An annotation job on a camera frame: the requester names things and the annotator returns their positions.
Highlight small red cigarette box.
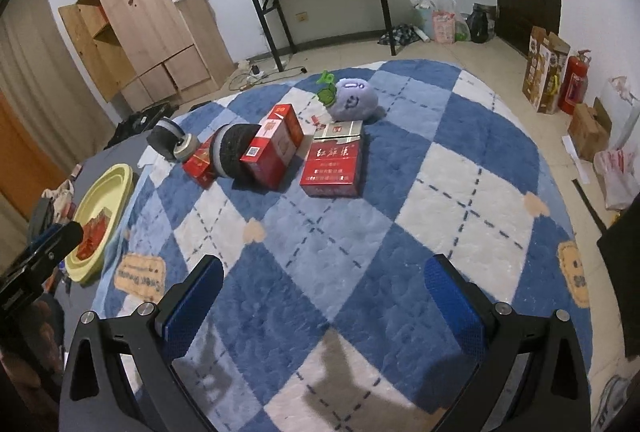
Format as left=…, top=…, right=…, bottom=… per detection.
left=76, top=208, right=111, bottom=261

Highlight tall red white carton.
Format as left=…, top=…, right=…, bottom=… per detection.
left=241, top=104, right=304, bottom=191

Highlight person's left hand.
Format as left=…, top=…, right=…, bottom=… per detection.
left=1, top=295, right=64, bottom=418

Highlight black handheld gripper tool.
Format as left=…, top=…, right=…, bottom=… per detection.
left=0, top=221, right=84, bottom=317

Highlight yellow oval plastic tray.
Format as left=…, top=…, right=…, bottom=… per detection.
left=65, top=163, right=134, bottom=284

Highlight white red plastic bag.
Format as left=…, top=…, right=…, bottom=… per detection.
left=593, top=148, right=639, bottom=211

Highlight red box under roll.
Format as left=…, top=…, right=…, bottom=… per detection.
left=182, top=137, right=217, bottom=189

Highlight small black grey roll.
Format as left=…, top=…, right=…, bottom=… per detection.
left=146, top=117, right=186, bottom=161

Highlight small brown cardboard box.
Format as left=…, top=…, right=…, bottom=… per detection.
left=568, top=99, right=612, bottom=161

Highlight black case on floor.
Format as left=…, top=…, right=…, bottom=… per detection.
left=104, top=102, right=178, bottom=149

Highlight blue white checkered rug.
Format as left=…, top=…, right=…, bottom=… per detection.
left=94, top=60, right=592, bottom=431

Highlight flat red cigarette carton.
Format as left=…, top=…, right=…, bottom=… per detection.
left=299, top=120, right=363, bottom=197

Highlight red fire extinguisher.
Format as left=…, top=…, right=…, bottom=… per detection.
left=559, top=49, right=591, bottom=115

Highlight tall printed cardboard box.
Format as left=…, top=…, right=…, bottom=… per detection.
left=522, top=26, right=570, bottom=114

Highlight wooden wardrobe cabinet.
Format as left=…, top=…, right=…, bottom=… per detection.
left=58, top=0, right=234, bottom=111

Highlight purple plush toy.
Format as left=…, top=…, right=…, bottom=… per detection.
left=326, top=78, right=380, bottom=121

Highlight white power strip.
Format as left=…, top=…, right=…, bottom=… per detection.
left=238, top=60, right=265, bottom=80

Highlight green toy figure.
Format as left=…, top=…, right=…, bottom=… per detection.
left=317, top=70, right=337, bottom=108

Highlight pink gift bag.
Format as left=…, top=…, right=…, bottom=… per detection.
left=432, top=10, right=456, bottom=44

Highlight black bag near door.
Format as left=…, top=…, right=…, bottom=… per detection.
left=466, top=3, right=497, bottom=44

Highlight checkered cloth on floor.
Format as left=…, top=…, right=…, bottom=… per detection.
left=378, top=24, right=422, bottom=47

